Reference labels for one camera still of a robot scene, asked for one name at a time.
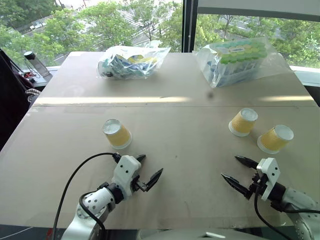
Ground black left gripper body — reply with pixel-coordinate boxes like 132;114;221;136
129;174;148;193

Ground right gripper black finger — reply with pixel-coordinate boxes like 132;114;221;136
234;155;260;170
220;173;252;200

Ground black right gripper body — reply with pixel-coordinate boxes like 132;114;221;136
248;171;267;198

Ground yellow paper cup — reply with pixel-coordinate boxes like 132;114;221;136
256;124;295;155
227;107;259;138
102;118;133;150

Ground clear bag of blue packets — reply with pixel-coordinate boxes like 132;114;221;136
96;40;172;81

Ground clear bag with green-topped box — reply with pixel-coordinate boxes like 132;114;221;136
192;36;289;89

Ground clear bottle with black cap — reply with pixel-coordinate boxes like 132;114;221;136
23;51;51;79

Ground small red object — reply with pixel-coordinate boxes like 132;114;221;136
20;71;39;84

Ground white window blind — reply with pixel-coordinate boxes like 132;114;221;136
197;0;320;20

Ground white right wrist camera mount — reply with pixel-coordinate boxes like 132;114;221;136
255;157;282;202

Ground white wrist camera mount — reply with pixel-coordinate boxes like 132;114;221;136
111;154;143;199
255;157;282;202

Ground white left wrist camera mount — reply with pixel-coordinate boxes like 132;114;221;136
111;154;143;199

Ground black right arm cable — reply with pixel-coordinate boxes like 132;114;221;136
253;191;294;240

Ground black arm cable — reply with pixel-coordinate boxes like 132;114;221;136
51;152;123;240
253;191;294;240

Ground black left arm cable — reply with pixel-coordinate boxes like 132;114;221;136
51;152;123;240

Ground braided white rope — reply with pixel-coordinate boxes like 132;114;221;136
24;87;42;104

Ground black window frame post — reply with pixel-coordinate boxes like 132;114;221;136
182;0;199;54

